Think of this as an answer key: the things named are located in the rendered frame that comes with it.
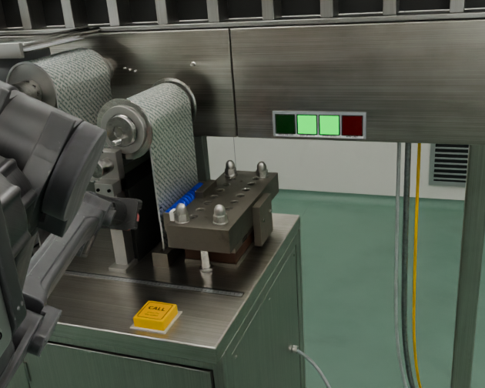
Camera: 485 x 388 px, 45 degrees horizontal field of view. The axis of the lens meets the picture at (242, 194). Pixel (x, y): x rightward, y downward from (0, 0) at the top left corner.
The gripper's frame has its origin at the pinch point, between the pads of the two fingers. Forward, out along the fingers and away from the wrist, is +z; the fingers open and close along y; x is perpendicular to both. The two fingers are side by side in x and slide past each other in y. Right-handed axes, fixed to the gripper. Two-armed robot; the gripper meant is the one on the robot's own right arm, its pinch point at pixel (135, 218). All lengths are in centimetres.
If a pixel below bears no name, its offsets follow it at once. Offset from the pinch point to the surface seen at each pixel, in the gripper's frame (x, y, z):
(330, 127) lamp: 30, 37, 30
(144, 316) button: -20.8, 8.5, -6.3
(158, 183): 9.6, 0.5, 7.9
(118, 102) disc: 26.1, -6.1, -4.4
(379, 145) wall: 86, 22, 270
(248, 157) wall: 76, -72, 276
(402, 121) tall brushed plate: 32, 55, 30
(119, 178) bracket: 9.4, -6.8, 1.8
